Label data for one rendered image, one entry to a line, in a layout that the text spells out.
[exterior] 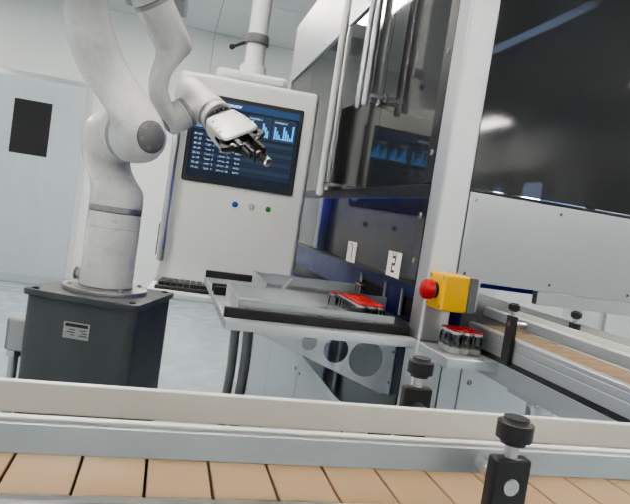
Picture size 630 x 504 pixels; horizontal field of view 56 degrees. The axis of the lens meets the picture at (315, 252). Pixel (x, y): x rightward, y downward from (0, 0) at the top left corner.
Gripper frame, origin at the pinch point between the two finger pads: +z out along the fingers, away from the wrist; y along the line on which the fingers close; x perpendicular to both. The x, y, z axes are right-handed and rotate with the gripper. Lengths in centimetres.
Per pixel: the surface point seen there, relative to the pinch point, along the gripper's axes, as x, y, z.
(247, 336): -102, -7, -19
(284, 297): -30.1, 5.7, 20.5
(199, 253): -70, -1, -40
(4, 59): -228, -44, -523
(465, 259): -4, -18, 51
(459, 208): 4.4, -20.7, 44.9
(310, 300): -31.5, 0.2, 24.1
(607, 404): 11, 0, 90
